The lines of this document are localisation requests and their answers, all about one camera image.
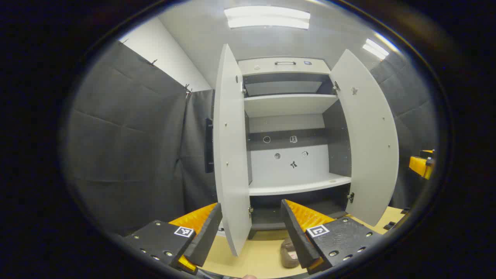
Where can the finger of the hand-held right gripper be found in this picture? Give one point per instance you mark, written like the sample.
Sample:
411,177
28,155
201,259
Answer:
420,166

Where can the white cabinet door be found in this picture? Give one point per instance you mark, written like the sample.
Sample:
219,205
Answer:
230,155
368,147

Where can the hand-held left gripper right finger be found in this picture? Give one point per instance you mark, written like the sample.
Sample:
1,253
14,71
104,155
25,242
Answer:
296,240

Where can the small ceiling light panel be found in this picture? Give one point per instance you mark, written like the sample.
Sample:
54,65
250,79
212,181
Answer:
375,48

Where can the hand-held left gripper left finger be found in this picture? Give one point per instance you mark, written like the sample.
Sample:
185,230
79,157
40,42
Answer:
205,236

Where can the brown fuzzy shoe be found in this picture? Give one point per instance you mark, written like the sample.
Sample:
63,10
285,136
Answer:
288,252

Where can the white and grey shoe cabinet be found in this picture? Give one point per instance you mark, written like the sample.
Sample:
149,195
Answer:
286,104

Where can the large ceiling light panel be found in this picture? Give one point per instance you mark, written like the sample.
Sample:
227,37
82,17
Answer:
267,17

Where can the white cabinet drawer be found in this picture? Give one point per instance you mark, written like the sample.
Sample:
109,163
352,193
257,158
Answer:
263,66

